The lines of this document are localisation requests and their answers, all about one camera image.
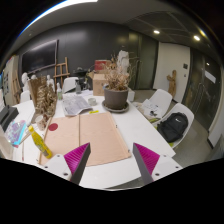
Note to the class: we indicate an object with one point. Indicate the dried brown plant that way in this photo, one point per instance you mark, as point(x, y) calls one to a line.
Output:
point(116, 78)

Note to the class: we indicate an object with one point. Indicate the round pot saucer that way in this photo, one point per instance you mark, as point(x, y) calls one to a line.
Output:
point(115, 110)

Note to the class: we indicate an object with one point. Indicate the black backpack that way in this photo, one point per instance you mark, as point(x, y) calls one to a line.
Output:
point(173, 127)

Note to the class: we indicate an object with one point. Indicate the grey plant pot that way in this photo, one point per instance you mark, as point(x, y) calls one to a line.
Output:
point(115, 98)

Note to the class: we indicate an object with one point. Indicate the red round sticker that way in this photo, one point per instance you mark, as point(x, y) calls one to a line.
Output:
point(53, 126)

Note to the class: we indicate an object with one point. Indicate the red box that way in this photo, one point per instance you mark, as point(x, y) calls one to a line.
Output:
point(101, 64)

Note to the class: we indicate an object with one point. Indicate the yellow drink bottle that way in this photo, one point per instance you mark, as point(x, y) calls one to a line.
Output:
point(39, 142)

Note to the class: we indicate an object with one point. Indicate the dark wall screen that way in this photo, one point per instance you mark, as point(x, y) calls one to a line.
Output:
point(39, 57)

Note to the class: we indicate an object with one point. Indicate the wooden model structure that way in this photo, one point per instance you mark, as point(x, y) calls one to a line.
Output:
point(43, 96)

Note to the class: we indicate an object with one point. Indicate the patterned paper cup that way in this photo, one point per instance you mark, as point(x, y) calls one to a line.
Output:
point(41, 123)

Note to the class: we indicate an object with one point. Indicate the white chair with papers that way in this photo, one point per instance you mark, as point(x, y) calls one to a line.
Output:
point(157, 105)

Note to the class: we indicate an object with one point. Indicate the colourful holographic pouch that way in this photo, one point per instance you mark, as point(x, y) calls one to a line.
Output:
point(15, 132)

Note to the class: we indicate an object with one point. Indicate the brown cardboard sheet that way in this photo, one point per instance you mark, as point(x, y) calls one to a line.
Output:
point(99, 130)

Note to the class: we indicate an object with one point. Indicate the wooden easel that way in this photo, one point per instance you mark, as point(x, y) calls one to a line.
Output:
point(61, 71)

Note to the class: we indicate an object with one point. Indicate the small clear bottle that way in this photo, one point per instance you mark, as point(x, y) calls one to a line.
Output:
point(59, 92)

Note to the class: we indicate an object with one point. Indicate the wooden figure sculpture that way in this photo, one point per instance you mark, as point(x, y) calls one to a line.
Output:
point(172, 83)

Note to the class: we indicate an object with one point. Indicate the white chair behind table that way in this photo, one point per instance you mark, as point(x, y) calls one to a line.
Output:
point(69, 84)

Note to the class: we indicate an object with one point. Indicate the roll of tape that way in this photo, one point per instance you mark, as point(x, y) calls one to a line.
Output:
point(92, 101)

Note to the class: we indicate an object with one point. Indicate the black device at left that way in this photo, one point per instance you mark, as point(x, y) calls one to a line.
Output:
point(7, 115)

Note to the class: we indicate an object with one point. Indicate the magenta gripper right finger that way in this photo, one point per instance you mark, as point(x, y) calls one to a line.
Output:
point(146, 160)

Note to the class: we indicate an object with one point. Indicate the white chair with backpack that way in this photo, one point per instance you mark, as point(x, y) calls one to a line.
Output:
point(182, 109)

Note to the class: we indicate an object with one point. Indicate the cardboard box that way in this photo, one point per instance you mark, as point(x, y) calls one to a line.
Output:
point(96, 83)

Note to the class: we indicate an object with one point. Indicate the printed paper sheets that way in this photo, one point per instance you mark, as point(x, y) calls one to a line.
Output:
point(74, 105)

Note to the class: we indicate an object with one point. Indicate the white plaster bust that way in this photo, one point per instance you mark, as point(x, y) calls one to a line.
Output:
point(123, 61)

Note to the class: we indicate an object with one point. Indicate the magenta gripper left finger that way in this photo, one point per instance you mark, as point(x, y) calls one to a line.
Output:
point(76, 161)

